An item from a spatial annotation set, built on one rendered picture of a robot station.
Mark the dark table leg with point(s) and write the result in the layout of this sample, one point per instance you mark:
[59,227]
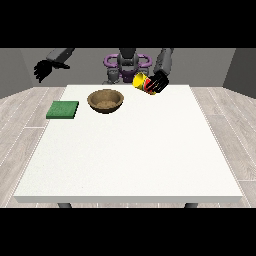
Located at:
[64,205]
[191,205]

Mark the green square pad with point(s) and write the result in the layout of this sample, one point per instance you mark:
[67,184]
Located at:
[62,109]

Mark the brown wooden bowl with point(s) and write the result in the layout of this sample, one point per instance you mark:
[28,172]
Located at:
[105,100]

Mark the grey robot trunk purple rings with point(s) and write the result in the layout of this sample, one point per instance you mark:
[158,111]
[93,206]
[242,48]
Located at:
[126,68]

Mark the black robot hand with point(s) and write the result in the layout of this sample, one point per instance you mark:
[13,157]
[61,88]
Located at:
[44,69]
[158,82]

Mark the yellow cup with melon print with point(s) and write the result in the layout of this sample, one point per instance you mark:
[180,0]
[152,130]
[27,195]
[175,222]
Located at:
[141,81]

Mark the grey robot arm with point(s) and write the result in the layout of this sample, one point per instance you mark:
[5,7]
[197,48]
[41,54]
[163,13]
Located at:
[164,61]
[59,54]

